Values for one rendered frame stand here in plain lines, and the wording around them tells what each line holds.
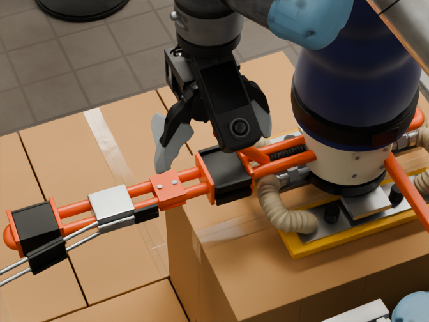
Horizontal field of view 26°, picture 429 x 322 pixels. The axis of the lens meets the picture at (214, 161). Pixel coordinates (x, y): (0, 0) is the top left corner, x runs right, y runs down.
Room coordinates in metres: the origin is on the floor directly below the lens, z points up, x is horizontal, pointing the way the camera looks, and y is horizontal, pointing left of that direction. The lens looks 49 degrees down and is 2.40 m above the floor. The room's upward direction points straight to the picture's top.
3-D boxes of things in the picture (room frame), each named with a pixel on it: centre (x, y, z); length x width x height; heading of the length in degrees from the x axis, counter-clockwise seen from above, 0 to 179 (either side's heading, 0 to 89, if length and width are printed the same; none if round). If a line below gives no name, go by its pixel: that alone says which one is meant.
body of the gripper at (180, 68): (0.78, 0.01, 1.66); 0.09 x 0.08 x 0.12; 24
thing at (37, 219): (0.97, 0.31, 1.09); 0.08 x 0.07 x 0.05; 111
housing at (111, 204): (1.01, 0.18, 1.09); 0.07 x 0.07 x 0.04; 21
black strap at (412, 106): (1.17, -0.25, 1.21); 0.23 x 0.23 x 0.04
